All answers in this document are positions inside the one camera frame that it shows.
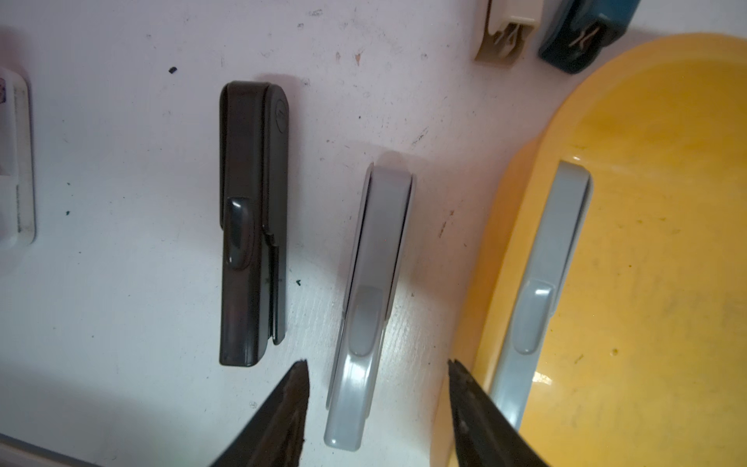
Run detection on light blue pruning pliers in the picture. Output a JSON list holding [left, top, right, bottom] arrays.
[[1, 67, 36, 251]]

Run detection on beige pruning pliers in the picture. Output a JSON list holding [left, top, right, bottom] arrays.
[[471, 0, 544, 68]]

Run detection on teal pruning pliers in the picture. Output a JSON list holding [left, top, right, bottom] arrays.
[[538, 0, 640, 74]]

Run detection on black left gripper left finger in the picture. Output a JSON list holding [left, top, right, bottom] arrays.
[[213, 360, 309, 467]]

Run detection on yellow storage tray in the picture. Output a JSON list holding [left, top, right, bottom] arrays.
[[430, 33, 746, 466]]

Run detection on grey pruning pliers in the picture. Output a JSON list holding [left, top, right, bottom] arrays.
[[489, 162, 593, 430], [324, 165, 416, 451]]

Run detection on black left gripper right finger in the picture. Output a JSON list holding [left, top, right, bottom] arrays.
[[449, 360, 547, 467]]

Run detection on black pruning pliers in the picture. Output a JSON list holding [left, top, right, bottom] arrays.
[[219, 81, 290, 367]]

